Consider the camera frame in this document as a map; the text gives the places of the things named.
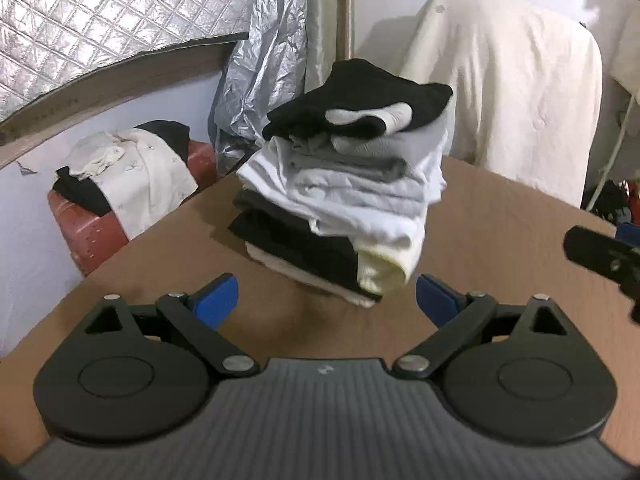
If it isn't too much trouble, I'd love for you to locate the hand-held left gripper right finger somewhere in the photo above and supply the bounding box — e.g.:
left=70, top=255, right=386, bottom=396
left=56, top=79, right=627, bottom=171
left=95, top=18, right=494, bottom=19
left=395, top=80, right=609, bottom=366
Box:
left=393, top=274, right=568, bottom=380

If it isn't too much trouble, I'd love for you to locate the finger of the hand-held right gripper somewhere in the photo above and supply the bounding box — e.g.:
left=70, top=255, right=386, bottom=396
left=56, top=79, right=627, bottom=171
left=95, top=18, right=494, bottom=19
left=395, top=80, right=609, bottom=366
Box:
left=563, top=221, right=640, bottom=325

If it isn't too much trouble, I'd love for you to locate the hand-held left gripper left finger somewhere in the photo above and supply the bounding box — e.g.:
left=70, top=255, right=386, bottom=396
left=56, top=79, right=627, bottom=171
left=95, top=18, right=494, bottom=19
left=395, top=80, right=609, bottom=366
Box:
left=82, top=272, right=256, bottom=378

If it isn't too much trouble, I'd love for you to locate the stack of folded clothes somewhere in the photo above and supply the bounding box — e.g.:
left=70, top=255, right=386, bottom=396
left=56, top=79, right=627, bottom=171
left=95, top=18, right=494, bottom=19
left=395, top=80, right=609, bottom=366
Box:
left=227, top=105, right=448, bottom=308

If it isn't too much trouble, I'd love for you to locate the dark clutter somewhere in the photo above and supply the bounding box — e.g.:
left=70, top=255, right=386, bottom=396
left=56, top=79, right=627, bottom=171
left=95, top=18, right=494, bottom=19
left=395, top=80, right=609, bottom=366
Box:
left=590, top=179, right=638, bottom=226

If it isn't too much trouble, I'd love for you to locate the white printed garment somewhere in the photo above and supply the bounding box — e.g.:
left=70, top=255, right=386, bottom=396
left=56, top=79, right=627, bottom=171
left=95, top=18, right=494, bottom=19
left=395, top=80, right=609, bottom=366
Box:
left=67, top=127, right=201, bottom=241

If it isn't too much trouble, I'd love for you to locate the small black garment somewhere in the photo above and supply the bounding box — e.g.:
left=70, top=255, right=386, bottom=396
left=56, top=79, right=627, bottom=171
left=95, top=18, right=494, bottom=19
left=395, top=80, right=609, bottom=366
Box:
left=52, top=120, right=191, bottom=216

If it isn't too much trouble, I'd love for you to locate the white cloth-covered chair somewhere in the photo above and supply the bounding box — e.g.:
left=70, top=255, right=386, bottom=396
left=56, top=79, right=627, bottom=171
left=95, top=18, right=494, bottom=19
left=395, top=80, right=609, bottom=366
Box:
left=387, top=0, right=603, bottom=208

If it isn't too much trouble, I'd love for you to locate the crinkled silver foil sheet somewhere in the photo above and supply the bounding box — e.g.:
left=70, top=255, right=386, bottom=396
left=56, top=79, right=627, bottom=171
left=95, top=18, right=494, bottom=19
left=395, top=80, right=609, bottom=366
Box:
left=207, top=0, right=321, bottom=176

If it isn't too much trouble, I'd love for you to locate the silver quilted insulation sheet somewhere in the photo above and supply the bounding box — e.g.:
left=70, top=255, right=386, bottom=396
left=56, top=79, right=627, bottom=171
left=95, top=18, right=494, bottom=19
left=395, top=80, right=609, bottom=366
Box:
left=0, top=0, right=308, bottom=123

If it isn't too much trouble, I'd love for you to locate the white cable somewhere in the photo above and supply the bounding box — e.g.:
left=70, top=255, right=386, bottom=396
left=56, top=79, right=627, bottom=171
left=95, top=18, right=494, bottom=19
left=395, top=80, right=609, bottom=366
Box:
left=582, top=105, right=633, bottom=213

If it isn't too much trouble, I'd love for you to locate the wooden window frame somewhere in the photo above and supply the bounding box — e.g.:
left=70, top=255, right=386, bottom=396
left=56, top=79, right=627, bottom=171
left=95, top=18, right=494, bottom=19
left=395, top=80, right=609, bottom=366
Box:
left=0, top=32, right=251, bottom=168

